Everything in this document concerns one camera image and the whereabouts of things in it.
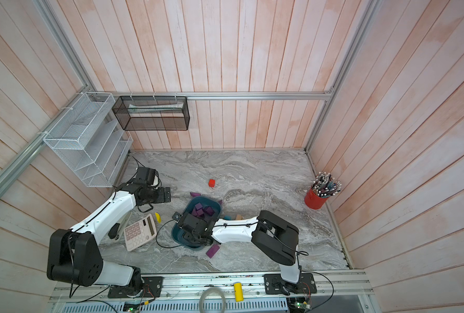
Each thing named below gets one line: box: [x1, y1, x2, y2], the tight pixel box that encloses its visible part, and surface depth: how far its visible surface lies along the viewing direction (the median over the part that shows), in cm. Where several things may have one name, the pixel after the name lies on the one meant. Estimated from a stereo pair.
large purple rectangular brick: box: [205, 243, 220, 259], surface depth 84 cm
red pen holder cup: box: [304, 171, 343, 210], surface depth 86 cm
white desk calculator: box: [123, 213, 158, 252], surface depth 87 cm
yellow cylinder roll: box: [233, 283, 244, 302], surface depth 72 cm
